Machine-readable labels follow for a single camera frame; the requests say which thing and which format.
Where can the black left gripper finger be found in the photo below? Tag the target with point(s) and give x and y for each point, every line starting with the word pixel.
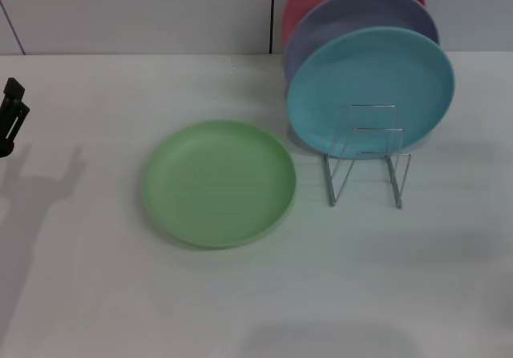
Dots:
pixel 9 105

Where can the green round plate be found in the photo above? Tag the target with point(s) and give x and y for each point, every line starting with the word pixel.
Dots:
pixel 220 186

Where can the light blue round plate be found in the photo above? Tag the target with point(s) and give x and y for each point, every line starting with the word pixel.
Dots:
pixel 360 73

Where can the purple round plate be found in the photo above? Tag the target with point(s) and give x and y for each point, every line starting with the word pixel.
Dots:
pixel 352 13

